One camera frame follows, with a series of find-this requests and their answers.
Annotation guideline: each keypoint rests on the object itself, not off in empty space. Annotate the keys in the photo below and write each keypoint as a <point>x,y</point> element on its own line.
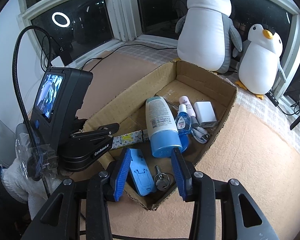
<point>162,180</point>

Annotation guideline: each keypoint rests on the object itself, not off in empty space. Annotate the small plush penguin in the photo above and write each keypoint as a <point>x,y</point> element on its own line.
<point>259,63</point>

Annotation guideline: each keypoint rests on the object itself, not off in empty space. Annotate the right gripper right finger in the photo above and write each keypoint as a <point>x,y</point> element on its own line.
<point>241,217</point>

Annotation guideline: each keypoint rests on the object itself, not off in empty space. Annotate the white lotion bottle blue cap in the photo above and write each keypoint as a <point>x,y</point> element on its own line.
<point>161,128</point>

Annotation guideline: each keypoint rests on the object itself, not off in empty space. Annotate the large plush penguin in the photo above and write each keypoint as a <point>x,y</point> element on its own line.
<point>206,35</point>

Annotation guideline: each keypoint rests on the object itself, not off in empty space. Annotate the black usb hub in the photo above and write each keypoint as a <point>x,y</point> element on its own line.
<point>272,98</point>

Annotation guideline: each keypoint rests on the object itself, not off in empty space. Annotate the small blue sanitizer bottle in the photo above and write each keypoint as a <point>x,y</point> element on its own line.
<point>183,121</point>

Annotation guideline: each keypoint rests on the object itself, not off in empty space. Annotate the white gloved left hand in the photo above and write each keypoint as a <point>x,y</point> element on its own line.
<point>16,179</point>

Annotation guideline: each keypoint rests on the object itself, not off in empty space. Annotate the white wall charger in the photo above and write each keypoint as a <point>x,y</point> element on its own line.
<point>205,114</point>

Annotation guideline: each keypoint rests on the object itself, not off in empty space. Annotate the cardboard box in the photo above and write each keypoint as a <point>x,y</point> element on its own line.
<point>171,81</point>

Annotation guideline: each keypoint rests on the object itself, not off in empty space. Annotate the patterned white lighter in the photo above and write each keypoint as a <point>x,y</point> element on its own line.
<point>129,139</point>

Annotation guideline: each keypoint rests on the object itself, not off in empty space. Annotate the round blue lid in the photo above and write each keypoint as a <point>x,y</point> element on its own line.
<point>183,142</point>

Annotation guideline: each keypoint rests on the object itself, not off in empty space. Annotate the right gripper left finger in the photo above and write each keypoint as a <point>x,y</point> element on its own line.
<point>59,216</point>

